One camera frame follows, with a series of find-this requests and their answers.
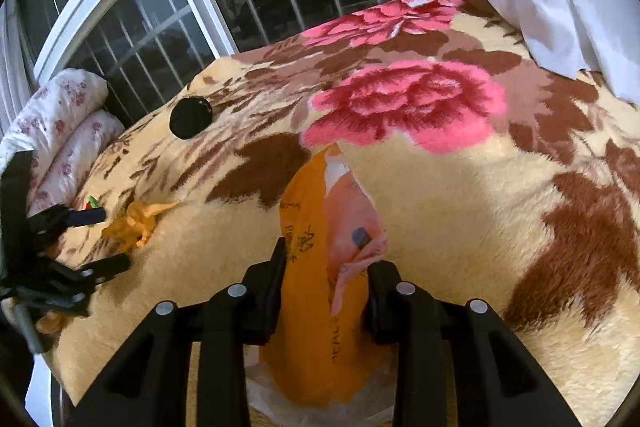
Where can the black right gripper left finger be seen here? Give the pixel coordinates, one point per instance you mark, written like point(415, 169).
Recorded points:
point(146, 381)

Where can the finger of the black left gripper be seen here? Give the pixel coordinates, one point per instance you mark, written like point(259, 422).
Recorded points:
point(55, 220)
point(90, 275)

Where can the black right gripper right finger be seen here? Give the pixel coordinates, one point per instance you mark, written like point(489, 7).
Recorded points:
point(457, 365)

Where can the small red green wrapper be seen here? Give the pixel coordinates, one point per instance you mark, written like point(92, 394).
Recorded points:
point(92, 204)

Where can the crumpled orange wrapper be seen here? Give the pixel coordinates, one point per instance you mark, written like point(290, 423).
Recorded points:
point(135, 226)

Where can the folded pink floral quilt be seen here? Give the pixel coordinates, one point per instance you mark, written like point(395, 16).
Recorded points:
point(66, 128)

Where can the pink left curtain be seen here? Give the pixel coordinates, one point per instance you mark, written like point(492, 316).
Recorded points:
point(15, 81)

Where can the black round lid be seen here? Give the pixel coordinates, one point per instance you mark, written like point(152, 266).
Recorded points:
point(190, 116)

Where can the floral plush bed blanket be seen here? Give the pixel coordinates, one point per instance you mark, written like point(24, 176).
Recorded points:
point(494, 179)

